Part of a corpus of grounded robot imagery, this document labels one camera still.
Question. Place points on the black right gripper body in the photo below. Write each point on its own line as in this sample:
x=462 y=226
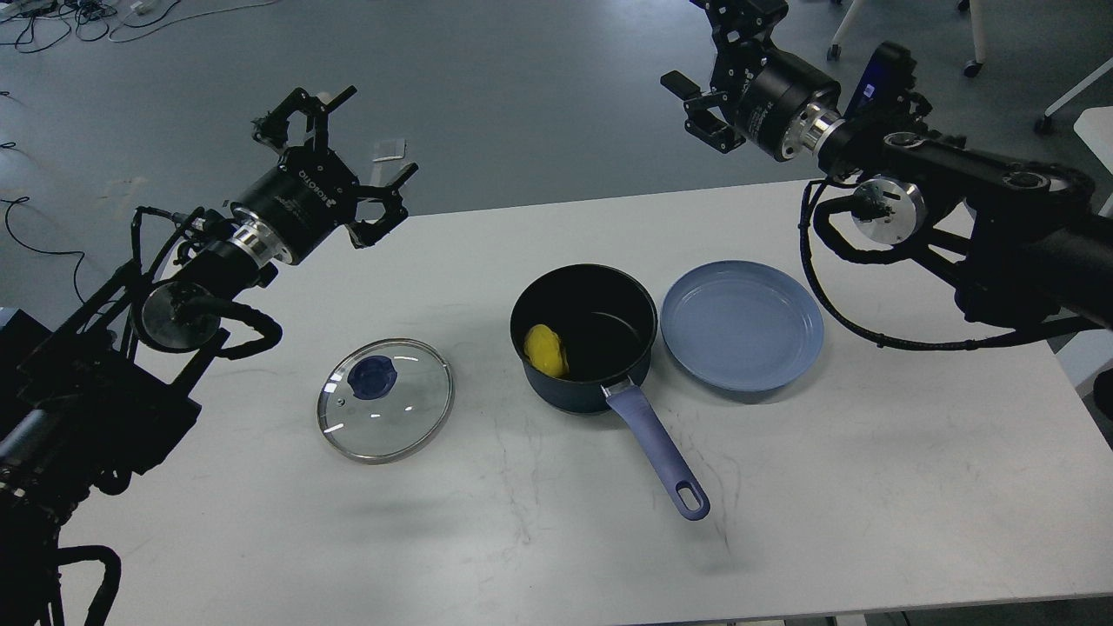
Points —
x=771 y=94

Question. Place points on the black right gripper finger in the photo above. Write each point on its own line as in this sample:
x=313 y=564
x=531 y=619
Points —
x=700 y=121
x=741 y=34

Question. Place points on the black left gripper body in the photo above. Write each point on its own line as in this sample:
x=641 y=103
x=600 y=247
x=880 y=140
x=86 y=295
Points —
x=305 y=197

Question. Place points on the glass lid blue knob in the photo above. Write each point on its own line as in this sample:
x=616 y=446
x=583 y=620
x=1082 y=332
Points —
x=386 y=401

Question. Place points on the yellow potato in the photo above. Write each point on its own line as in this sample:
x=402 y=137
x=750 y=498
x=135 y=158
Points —
x=545 y=351

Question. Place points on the dark blue saucepan purple handle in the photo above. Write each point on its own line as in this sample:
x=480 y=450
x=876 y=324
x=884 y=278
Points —
x=606 y=322

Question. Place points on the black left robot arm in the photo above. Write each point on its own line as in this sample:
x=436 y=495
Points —
x=106 y=395

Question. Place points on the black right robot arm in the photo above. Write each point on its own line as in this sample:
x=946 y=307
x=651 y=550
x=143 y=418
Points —
x=1016 y=240

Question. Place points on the white chair leg with caster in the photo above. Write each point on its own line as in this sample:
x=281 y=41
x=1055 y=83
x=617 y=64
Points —
x=966 y=31

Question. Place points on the blue plate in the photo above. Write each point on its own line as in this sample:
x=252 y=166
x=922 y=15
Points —
x=741 y=327

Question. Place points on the black box at left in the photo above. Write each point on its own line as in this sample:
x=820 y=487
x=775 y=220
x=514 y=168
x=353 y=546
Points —
x=21 y=334

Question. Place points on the white chair base right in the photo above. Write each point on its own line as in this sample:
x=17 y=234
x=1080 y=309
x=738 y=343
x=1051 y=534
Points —
x=1093 y=126

